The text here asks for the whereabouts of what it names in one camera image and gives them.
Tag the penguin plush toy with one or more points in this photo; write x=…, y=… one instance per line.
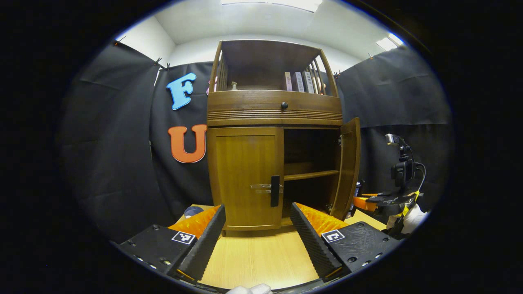
x=193, y=211

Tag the wooden cabinet door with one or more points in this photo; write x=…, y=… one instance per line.
x=347, y=163
x=241, y=175

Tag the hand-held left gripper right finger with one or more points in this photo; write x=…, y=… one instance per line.
x=312, y=245

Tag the small ceiling light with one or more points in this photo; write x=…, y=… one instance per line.
x=390, y=42

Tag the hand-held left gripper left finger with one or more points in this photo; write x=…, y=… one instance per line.
x=206, y=245

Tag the wooden double-door shoe cabinet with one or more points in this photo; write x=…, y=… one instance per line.
x=265, y=57

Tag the long ceiling light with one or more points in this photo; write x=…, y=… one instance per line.
x=278, y=4

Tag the black backdrop cloth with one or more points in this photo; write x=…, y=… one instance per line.
x=114, y=163

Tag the white spine book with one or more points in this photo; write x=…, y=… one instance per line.
x=309, y=83

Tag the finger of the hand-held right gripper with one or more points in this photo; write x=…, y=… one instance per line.
x=363, y=203

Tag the wooden drawer with black knob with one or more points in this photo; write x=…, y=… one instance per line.
x=245, y=104

